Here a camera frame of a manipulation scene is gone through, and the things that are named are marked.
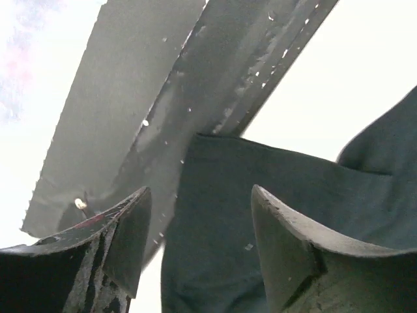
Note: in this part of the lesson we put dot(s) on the black t-shirt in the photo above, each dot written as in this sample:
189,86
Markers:
211,262

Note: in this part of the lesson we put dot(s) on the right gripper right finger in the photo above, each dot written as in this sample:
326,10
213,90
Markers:
307,267

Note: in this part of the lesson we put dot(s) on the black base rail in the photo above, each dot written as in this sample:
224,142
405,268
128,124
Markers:
153,74

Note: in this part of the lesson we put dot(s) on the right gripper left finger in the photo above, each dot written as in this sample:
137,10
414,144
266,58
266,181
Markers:
94,266

